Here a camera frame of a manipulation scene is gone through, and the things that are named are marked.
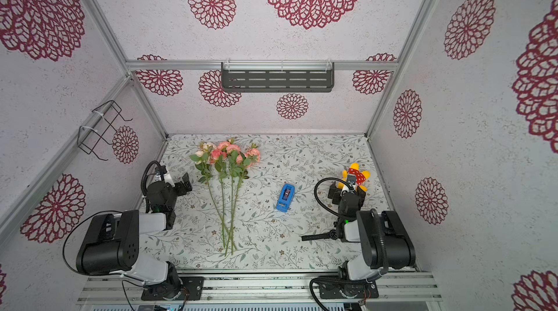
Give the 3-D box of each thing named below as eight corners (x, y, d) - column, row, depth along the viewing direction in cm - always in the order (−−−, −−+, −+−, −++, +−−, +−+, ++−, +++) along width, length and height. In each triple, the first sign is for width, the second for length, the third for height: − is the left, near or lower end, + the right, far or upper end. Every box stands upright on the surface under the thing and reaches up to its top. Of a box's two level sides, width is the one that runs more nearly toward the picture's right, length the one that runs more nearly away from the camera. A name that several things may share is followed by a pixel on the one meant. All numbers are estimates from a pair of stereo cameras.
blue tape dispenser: (275, 209, 95) (275, 204, 91) (284, 188, 102) (284, 182, 98) (287, 213, 94) (287, 208, 90) (295, 191, 101) (296, 186, 97)
